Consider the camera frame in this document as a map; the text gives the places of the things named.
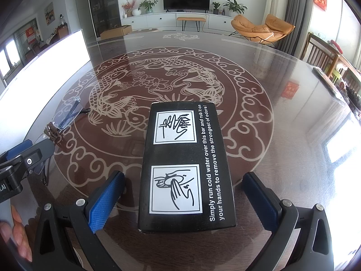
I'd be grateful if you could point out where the person left hand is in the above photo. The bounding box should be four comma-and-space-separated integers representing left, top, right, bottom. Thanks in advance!
1, 205, 32, 262

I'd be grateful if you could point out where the wooden dining chair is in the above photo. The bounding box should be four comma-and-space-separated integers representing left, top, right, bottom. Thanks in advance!
301, 33, 340, 78

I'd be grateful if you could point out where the cardboard box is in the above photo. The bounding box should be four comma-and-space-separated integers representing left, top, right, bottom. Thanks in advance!
100, 25, 132, 40

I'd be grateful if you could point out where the black remote control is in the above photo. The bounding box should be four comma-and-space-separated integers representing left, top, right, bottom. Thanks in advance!
312, 67, 345, 103

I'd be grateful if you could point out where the wooden bench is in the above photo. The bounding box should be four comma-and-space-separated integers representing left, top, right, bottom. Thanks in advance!
176, 16, 208, 33

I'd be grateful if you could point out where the green plant left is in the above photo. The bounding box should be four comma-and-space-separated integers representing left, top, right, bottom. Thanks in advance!
139, 0, 158, 14

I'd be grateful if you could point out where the dark glass cabinet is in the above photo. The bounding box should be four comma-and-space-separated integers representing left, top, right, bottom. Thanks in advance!
89, 0, 121, 38

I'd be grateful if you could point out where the orange lounge chair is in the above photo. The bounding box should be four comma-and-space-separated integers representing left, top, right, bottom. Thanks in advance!
231, 14, 295, 45

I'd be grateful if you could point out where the white tv cabinet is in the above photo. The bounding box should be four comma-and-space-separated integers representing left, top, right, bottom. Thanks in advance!
120, 12, 234, 34

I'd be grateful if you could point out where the black soap bar box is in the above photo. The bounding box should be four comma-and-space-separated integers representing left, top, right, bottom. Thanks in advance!
138, 102, 237, 232

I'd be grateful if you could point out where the framed wall picture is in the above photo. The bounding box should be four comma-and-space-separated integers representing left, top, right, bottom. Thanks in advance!
44, 2, 55, 25

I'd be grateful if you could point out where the red flowers white vase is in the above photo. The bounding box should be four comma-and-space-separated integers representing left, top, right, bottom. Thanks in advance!
122, 0, 141, 18

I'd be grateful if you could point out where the green potted plant right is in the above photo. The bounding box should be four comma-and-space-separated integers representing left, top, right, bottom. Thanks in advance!
223, 0, 248, 17

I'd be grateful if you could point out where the grey curtain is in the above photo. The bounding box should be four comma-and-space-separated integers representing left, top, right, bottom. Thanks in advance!
278, 0, 313, 58

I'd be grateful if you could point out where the small potted plant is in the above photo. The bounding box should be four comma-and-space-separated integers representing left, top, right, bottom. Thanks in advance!
212, 1, 220, 15

